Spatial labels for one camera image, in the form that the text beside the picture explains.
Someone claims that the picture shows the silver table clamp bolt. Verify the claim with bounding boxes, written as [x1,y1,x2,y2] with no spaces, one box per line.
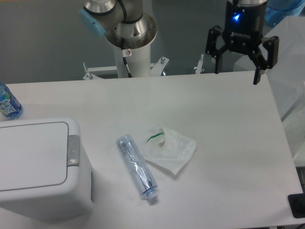
[193,53,205,74]

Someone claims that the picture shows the black device at table edge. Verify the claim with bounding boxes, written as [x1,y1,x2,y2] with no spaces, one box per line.
[288,193,305,219]

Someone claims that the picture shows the crumpled clear plastic bag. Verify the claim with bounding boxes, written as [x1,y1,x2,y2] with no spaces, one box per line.
[139,126,197,175]

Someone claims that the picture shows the blue labelled water bottle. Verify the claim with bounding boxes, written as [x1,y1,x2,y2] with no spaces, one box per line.
[0,83,23,119]

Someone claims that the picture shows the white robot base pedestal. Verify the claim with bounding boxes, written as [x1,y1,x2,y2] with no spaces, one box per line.
[83,44,169,80]

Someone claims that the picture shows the white push-lid trash can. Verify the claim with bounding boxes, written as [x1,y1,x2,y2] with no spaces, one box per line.
[0,117,94,221]

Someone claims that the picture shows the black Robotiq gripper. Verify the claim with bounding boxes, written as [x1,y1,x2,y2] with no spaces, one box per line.
[205,0,279,85]

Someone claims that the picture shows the empty clear plastic bottle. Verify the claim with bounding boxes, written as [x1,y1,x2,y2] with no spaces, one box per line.
[116,134,158,204]

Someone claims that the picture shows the blue plastic bag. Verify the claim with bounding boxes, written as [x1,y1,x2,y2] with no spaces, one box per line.
[265,0,305,27]

